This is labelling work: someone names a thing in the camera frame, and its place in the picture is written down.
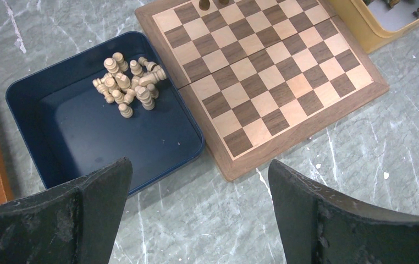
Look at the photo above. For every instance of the wooden chess board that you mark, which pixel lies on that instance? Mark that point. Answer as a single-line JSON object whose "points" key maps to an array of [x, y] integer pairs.
{"points": [[260, 77]]}

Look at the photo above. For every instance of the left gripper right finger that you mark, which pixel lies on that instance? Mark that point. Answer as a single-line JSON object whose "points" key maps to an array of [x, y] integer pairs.
{"points": [[318, 224]]}

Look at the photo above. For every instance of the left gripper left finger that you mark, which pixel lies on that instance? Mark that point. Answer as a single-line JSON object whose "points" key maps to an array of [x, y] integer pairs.
{"points": [[75, 222]]}

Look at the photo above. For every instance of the light wooden chess pieces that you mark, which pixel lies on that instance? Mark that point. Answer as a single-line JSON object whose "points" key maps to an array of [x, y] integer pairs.
{"points": [[125, 81]]}

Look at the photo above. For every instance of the blue plastic tray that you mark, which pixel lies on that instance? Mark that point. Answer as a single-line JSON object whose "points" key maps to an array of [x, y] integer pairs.
{"points": [[71, 131]]}

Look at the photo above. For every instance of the yellow metal tin tray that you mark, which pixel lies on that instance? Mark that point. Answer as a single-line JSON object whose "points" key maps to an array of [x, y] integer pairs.
{"points": [[371, 32]]}

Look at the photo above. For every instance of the dark chess pieces pile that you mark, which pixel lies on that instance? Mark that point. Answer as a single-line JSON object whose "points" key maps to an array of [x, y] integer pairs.
{"points": [[388, 9]]}

